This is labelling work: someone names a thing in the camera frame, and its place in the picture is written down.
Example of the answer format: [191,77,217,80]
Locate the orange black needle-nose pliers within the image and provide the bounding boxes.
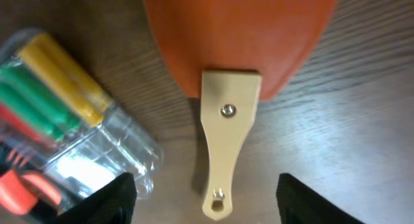
[1,142,62,223]

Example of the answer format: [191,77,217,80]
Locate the orange scraper with wooden handle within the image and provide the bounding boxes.
[143,0,339,221]

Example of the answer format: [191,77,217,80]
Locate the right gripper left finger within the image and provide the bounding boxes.
[52,172,137,224]

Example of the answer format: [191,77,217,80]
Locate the clear screwdriver set case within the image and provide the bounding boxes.
[1,28,164,214]

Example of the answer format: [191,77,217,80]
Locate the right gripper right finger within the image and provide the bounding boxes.
[276,173,362,224]

